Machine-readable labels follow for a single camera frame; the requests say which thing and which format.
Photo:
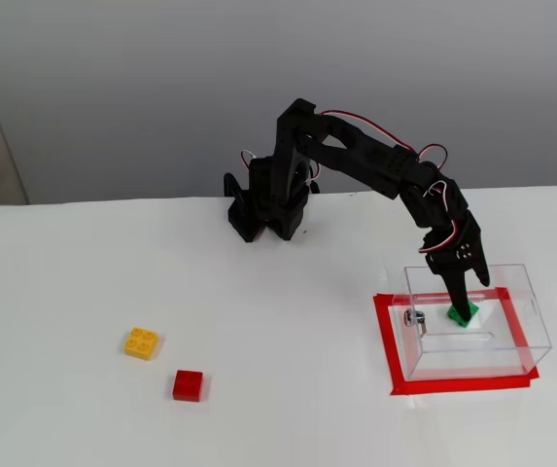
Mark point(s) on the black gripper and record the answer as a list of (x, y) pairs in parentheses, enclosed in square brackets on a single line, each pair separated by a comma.
[(453, 263)]

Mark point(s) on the green lego brick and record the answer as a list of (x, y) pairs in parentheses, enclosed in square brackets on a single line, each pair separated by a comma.
[(473, 311)]

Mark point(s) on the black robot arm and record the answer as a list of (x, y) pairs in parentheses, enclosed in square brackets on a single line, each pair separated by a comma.
[(356, 155)]

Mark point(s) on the transparent acrylic box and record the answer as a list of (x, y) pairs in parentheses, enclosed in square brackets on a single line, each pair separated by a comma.
[(477, 360)]

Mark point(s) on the red lego brick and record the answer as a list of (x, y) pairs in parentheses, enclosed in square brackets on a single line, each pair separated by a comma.
[(188, 385)]

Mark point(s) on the yellow lego brick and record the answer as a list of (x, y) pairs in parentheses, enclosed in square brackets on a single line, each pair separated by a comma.
[(141, 343)]

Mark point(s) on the silver cam lock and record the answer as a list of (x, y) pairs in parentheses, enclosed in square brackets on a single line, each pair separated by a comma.
[(410, 318)]

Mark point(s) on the black table clamp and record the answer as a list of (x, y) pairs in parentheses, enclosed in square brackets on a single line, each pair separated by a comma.
[(233, 190)]

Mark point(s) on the red tape frame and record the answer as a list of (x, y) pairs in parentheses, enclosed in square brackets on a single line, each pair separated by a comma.
[(387, 340)]

